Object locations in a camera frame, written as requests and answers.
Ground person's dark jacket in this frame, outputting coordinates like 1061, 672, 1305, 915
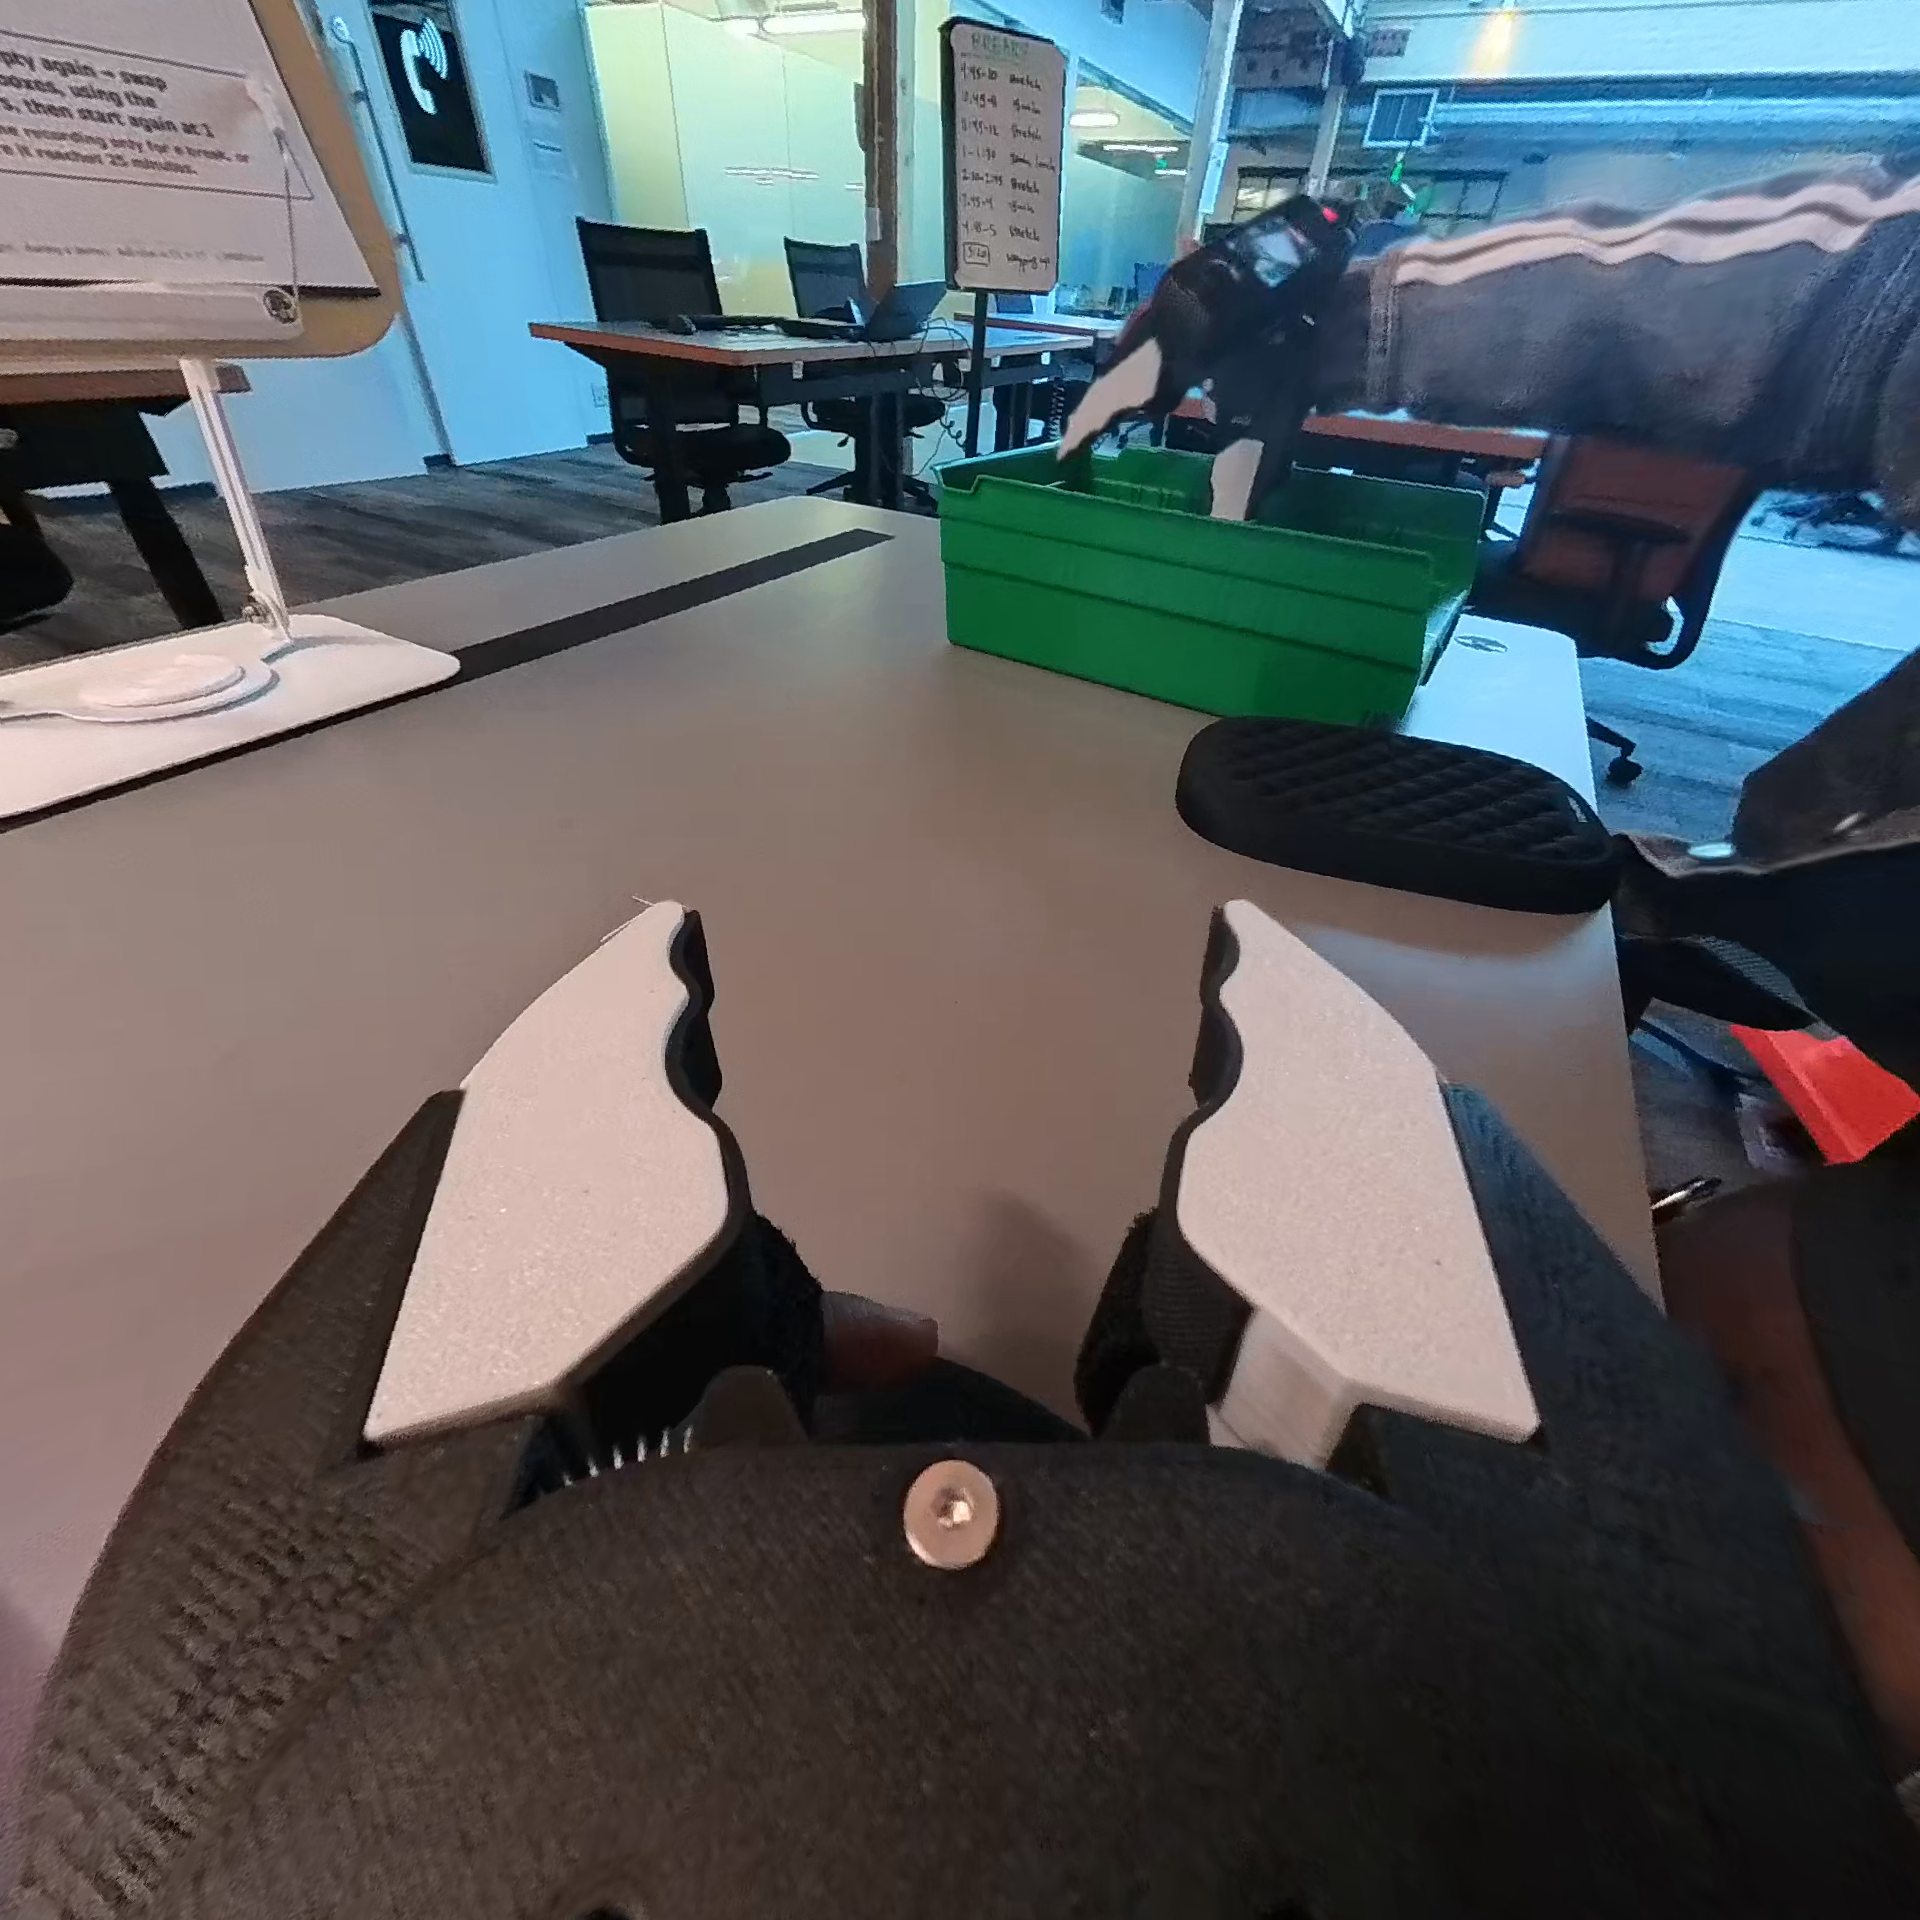
1613, 644, 1920, 1083

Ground brown office chair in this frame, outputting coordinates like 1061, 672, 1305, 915
1477, 432, 1760, 787

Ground black mesh wrist pad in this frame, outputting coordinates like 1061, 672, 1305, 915
1174, 714, 1627, 919

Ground whiteboard on stand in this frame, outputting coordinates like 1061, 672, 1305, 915
937, 14, 1074, 299

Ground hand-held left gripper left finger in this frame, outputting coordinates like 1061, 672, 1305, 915
361, 901, 756, 1455

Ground green plastic bin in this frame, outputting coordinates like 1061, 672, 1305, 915
935, 443, 1491, 727

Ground person's leg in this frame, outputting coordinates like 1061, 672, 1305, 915
1651, 1177, 1920, 1789

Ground phone icon wall sign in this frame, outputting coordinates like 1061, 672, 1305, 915
367, 0, 499, 182

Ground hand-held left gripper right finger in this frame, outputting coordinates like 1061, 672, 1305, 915
1173, 896, 1547, 1477

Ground wooden office desk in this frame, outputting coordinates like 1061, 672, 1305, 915
529, 307, 1100, 505
1303, 408, 1550, 471

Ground black office chair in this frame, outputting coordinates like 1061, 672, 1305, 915
781, 235, 951, 510
575, 214, 795, 525

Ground black desk cable strip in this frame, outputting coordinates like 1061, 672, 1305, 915
447, 525, 901, 661

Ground orange red object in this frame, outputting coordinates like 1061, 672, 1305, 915
1729, 1024, 1920, 1171

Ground instruction sign board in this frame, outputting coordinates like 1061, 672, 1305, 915
0, 0, 409, 367

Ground person's right forearm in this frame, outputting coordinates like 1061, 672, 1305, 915
1350, 155, 1920, 528

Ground grey desk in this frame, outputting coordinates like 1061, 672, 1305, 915
0, 494, 1669, 1652

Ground dark laptop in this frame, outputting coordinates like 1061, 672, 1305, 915
781, 277, 951, 348

